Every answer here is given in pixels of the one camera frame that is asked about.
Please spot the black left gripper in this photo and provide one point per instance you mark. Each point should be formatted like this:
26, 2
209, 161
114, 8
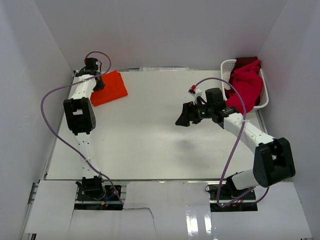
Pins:
100, 86

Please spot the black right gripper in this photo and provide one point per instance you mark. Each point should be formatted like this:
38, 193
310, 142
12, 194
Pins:
188, 114

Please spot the orange t shirt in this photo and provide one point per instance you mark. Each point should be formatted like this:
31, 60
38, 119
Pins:
114, 89

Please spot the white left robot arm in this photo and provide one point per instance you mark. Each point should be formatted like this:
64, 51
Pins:
81, 122

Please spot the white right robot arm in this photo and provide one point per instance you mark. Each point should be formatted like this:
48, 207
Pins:
273, 160

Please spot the printed paper strip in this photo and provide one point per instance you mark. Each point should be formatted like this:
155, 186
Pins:
163, 69

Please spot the white perforated plastic basket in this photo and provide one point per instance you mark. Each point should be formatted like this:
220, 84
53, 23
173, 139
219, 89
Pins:
226, 68

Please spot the crimson red t shirt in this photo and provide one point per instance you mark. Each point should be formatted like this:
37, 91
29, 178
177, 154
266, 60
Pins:
247, 86

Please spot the dark maroon t shirt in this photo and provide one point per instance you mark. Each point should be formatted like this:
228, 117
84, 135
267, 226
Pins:
243, 61

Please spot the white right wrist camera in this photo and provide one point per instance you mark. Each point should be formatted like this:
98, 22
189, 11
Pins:
195, 91

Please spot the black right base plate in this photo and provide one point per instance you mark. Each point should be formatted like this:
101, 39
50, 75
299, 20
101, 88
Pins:
229, 200

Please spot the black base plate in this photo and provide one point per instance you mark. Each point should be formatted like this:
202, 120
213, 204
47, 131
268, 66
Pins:
106, 201
229, 200

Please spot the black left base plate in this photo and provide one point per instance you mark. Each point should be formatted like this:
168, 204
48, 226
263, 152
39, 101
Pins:
106, 201

